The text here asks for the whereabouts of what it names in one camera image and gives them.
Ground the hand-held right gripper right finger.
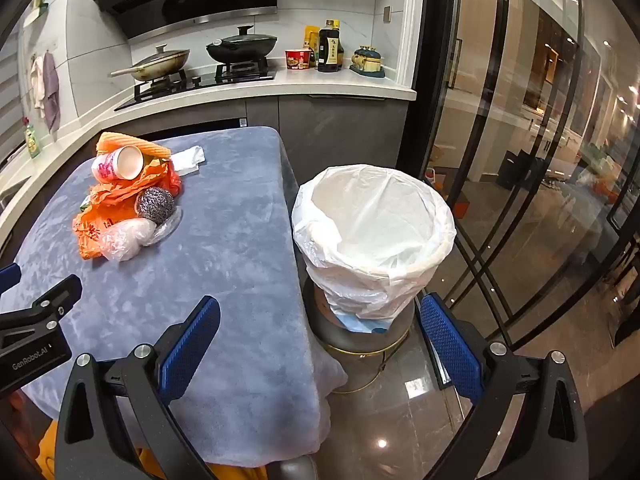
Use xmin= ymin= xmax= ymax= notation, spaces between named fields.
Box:
xmin=419 ymin=292 xmax=591 ymax=480

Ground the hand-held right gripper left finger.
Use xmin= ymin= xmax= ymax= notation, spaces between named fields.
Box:
xmin=55 ymin=295 xmax=223 ymax=480

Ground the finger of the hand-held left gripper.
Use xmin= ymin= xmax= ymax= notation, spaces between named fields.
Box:
xmin=0 ymin=275 xmax=83 ymax=348
xmin=0 ymin=264 xmax=22 ymax=293

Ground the steel wool scourer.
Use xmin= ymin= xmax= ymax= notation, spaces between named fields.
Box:
xmin=136 ymin=186 xmax=177 ymax=222

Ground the bin with white liner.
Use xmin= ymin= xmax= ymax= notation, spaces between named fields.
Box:
xmin=291 ymin=162 xmax=457 ymax=322

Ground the pink patterned paper cup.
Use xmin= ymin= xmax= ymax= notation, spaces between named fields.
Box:
xmin=91 ymin=145 xmax=146 ymax=184

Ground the light blue cloth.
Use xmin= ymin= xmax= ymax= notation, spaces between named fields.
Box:
xmin=344 ymin=315 xmax=390 ymax=336

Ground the yellow cloth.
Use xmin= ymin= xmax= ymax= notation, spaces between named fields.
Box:
xmin=30 ymin=420 xmax=266 ymax=480

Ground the orange plastic bag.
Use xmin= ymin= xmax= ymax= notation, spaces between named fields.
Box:
xmin=72 ymin=157 xmax=182 ymax=261

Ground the clear plastic bag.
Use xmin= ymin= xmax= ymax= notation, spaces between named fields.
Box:
xmin=97 ymin=207 xmax=182 ymax=262

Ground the window blind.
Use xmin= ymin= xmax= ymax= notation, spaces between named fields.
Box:
xmin=0 ymin=45 xmax=26 ymax=161

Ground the white paper tissue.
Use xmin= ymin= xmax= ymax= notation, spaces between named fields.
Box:
xmin=170 ymin=145 xmax=207 ymax=177

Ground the purple hanging towel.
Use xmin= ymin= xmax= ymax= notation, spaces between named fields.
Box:
xmin=42 ymin=51 xmax=62 ymax=133

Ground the orange corrugated sponge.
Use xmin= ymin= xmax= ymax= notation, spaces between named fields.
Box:
xmin=96 ymin=131 xmax=172 ymax=160

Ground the glass sliding door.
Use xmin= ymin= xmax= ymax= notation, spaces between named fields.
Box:
xmin=425 ymin=0 xmax=640 ymax=351

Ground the white hanging towel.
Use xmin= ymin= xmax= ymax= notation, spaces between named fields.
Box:
xmin=30 ymin=56 xmax=46 ymax=111

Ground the black built-in oven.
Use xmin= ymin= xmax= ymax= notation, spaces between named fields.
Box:
xmin=131 ymin=117 xmax=248 ymax=140

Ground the kitchen counter cabinet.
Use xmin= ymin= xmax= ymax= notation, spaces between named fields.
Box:
xmin=0 ymin=67 xmax=417 ymax=241

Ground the black gas stove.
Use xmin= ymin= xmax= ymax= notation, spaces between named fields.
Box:
xmin=114 ymin=57 xmax=277 ymax=112

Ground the wok with glass lid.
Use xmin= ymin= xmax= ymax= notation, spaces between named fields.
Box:
xmin=110 ymin=44 xmax=191 ymax=82

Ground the spice jar set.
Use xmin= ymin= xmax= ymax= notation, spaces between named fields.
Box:
xmin=350 ymin=46 xmax=386 ymax=78

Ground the black pan with lid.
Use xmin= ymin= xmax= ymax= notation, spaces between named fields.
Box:
xmin=206 ymin=25 xmax=278 ymax=63

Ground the red instant noodle cup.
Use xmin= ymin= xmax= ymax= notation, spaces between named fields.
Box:
xmin=285 ymin=48 xmax=313 ymax=70

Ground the dark soy sauce bottle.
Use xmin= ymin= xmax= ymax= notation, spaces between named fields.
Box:
xmin=317 ymin=20 xmax=345 ymax=73

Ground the wall shelf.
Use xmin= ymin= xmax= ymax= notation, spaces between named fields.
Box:
xmin=22 ymin=2 xmax=49 ymax=28

